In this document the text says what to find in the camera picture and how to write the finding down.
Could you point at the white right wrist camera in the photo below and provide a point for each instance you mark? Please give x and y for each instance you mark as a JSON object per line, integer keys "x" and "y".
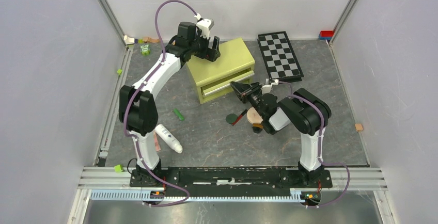
{"x": 269, "y": 83}

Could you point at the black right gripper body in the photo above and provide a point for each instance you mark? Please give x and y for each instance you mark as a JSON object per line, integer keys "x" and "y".
{"x": 255, "y": 96}

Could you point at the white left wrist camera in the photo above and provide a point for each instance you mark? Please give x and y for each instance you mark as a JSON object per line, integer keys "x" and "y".
{"x": 205, "y": 25}

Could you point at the red blue blocks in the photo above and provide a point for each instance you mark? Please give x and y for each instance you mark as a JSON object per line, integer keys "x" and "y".
{"x": 325, "y": 35}

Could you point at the round pink powder puff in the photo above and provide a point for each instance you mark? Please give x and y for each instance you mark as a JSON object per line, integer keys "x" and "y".
{"x": 253, "y": 117}

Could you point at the wooden arch blocks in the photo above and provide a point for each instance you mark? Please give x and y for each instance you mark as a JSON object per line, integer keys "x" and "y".
{"x": 130, "y": 40}

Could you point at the green owl toy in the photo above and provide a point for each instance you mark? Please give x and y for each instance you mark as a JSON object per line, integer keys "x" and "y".
{"x": 145, "y": 49}

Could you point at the red black lip pencil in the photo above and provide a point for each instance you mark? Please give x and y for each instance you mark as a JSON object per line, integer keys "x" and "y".
{"x": 242, "y": 114}

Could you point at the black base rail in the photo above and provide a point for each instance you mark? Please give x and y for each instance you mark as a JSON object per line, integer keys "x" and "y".
{"x": 230, "y": 181}

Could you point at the black white chessboard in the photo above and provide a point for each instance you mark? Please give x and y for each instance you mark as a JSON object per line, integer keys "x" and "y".
{"x": 279, "y": 57}

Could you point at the eyeshadow palette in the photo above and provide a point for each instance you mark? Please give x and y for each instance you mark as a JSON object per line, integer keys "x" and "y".
{"x": 156, "y": 143}

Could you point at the small wooden cube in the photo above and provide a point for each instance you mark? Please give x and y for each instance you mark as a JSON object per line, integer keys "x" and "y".
{"x": 359, "y": 127}

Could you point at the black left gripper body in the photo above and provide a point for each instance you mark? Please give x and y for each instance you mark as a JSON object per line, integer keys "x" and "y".
{"x": 199, "y": 47}

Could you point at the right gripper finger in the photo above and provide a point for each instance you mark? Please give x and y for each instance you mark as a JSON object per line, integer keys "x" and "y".
{"x": 240, "y": 88}
{"x": 241, "y": 96}

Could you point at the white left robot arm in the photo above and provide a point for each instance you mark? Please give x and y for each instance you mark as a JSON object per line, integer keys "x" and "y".
{"x": 137, "y": 108}

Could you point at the white lotion tube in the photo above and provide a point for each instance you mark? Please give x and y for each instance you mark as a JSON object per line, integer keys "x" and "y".
{"x": 168, "y": 138}

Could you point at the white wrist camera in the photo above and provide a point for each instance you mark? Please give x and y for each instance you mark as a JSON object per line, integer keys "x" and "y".
{"x": 269, "y": 83}
{"x": 205, "y": 25}

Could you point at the black kabuki brush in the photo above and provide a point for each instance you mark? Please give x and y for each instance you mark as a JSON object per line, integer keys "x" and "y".
{"x": 257, "y": 128}

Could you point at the green lipstick tube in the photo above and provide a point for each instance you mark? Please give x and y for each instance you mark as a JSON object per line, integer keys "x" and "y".
{"x": 179, "y": 114}

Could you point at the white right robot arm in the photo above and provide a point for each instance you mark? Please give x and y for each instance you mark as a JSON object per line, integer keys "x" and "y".
{"x": 308, "y": 113}

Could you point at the green cube near rail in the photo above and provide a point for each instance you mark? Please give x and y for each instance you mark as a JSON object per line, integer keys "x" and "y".
{"x": 118, "y": 168}

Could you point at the green drawer cabinet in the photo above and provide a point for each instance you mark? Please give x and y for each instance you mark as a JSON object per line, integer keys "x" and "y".
{"x": 212, "y": 79}

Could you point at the dark green round compact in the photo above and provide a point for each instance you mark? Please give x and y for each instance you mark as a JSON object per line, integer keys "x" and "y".
{"x": 231, "y": 118}

